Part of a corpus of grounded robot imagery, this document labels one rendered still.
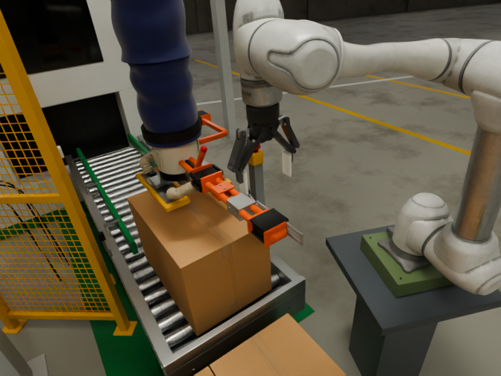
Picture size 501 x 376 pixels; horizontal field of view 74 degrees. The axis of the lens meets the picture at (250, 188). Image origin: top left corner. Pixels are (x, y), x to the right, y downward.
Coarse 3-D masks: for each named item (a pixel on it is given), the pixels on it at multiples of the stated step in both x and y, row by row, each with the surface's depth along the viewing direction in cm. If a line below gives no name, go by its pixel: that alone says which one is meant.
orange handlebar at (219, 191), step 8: (208, 120) 161; (216, 128) 153; (208, 136) 145; (216, 136) 146; (224, 136) 148; (200, 144) 142; (192, 160) 126; (184, 168) 123; (208, 184) 111; (224, 184) 109; (216, 192) 107; (224, 192) 110; (232, 192) 106; (224, 200) 103; (256, 208) 97; (248, 216) 94; (280, 232) 88; (272, 240) 87
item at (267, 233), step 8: (256, 216) 92; (264, 216) 91; (272, 216) 91; (248, 224) 92; (256, 224) 89; (264, 224) 89; (272, 224) 88; (280, 224) 88; (248, 232) 93; (256, 232) 92; (264, 232) 86; (272, 232) 87; (264, 240) 87
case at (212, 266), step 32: (192, 192) 160; (160, 224) 141; (192, 224) 139; (224, 224) 138; (160, 256) 142; (192, 256) 123; (224, 256) 129; (256, 256) 141; (192, 288) 126; (224, 288) 137; (256, 288) 150; (192, 320) 135
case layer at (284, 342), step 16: (288, 320) 144; (256, 336) 138; (272, 336) 138; (288, 336) 137; (304, 336) 137; (240, 352) 133; (256, 352) 132; (272, 352) 132; (288, 352) 132; (304, 352) 131; (320, 352) 131; (208, 368) 128; (224, 368) 128; (240, 368) 128; (256, 368) 127; (272, 368) 127; (288, 368) 126; (304, 368) 126; (320, 368) 125; (336, 368) 125
